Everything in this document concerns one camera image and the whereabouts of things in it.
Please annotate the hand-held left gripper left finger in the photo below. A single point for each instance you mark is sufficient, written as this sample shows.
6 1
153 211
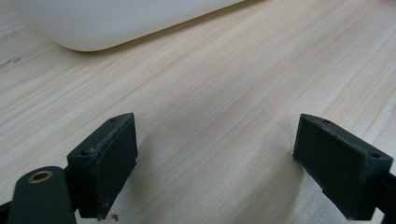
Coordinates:
102 168

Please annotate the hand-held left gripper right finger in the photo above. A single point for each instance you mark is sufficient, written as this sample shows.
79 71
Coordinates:
339 168

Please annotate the white tray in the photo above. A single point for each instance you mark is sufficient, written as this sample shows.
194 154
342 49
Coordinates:
118 21

